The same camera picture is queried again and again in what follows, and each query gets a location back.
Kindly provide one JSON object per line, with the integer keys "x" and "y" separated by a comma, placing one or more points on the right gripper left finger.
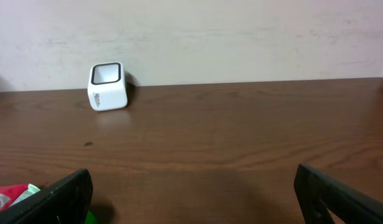
{"x": 66, "y": 201}

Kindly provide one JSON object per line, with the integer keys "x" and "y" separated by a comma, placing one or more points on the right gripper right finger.
{"x": 320, "y": 195}

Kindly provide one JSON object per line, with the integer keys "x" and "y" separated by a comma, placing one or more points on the green-lid white jar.
{"x": 90, "y": 218}

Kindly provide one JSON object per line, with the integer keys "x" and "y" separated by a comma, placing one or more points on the teal white snack packet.
{"x": 31, "y": 189}

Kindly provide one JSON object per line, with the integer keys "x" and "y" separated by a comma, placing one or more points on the red snack packet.
{"x": 9, "y": 193}

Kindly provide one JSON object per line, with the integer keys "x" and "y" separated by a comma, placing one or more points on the white barcode scanner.
{"x": 107, "y": 87}

